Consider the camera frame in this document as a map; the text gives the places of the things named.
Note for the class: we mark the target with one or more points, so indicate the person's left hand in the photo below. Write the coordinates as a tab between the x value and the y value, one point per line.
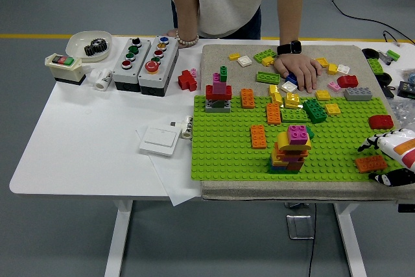
301	69

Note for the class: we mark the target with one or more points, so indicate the person's right hand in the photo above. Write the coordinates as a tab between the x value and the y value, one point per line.
172	32

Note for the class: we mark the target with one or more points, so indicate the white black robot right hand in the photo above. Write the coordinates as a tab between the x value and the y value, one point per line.
400	144

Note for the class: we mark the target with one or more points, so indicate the blue two-by-two brick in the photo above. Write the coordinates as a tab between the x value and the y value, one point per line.
290	79

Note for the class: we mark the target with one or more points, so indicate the red curved brick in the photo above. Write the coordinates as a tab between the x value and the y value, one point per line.
347	81
381	122

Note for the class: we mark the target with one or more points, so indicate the small yellow brick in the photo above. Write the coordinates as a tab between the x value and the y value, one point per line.
234	56
276	98
274	89
267	61

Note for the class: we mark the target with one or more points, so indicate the orange two-by-four brick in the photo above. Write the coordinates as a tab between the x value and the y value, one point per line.
371	164
274	113
248	98
258	137

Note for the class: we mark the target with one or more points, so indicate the yellow square brick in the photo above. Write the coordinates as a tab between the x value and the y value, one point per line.
323	62
323	95
291	100
332	68
333	109

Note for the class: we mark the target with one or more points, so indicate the pink two-by-two brick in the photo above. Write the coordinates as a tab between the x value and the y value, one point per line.
297	135

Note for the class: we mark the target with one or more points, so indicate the brick tower with yellow arch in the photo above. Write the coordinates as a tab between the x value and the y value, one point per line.
282	142

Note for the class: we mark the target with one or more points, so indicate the person's right forearm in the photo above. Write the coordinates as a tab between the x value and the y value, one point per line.
184	7

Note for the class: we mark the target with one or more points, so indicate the person's left forearm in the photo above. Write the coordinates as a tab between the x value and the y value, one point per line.
290	7

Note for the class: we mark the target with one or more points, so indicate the white square brick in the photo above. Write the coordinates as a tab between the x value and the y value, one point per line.
289	87
244	60
343	68

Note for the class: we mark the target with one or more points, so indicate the pink flat brick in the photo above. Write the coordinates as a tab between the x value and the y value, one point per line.
334	86

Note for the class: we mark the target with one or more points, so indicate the dark green two-by-four brick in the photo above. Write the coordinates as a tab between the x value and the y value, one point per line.
315	111

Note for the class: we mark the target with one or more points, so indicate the small pink brick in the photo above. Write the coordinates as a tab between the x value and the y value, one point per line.
193	72

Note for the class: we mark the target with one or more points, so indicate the red brick cluster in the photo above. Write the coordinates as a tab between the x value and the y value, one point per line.
185	79

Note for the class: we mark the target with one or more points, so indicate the grey two-by-four brick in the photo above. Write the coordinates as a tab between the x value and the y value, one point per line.
357	94

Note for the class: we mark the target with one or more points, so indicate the small dark green brick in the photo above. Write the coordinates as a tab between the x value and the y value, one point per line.
311	133

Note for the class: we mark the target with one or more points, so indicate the brick tower with grey base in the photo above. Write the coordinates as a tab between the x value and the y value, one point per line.
218	93

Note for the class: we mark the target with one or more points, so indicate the small light green brick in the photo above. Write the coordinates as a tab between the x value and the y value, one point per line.
393	54

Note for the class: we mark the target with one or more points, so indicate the green studded baseplate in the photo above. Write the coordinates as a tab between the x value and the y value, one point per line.
227	160

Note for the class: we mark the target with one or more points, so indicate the black smartwatch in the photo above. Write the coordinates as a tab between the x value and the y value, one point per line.
285	48

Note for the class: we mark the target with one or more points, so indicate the clear plastic bag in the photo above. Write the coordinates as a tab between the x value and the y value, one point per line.
403	111

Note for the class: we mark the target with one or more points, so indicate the grey emergency-stop control box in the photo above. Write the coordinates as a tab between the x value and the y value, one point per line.
162	76

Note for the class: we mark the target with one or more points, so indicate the small black block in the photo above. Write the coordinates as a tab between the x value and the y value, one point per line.
389	92

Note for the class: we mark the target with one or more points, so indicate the grey-brown mat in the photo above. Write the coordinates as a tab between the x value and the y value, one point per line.
220	59

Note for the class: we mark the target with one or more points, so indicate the black button pad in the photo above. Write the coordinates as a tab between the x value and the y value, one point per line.
407	88

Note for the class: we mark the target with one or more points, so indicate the black table controller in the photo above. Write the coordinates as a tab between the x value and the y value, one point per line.
407	208

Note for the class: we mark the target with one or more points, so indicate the clear bag of blue parts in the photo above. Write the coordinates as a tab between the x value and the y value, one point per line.
411	77

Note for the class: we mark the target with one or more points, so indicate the grey four-button control box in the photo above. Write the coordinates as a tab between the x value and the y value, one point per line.
121	77

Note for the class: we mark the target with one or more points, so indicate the black metal gear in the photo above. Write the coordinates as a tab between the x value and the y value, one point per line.
100	43
92	51

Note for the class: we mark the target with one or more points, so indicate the white pipe tee fitting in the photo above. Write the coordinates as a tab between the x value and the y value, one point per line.
103	80

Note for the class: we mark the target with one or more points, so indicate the small grey device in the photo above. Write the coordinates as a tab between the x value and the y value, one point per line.
385	57

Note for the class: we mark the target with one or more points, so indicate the white plastic bowl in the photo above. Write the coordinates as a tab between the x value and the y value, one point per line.
76	45

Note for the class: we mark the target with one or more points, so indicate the white printed cylinder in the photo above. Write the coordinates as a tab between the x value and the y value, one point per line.
186	129

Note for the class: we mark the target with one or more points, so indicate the white table leg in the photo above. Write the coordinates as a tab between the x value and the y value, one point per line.
118	241
351	244

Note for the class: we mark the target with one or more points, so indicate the silver floor socket box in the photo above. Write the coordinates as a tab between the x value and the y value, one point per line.
300	226

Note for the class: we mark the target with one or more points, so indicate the white wall switch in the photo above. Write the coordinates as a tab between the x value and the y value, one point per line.
159	142

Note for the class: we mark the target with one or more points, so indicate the cream red-green switch box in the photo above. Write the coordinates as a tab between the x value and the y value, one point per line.
65	71

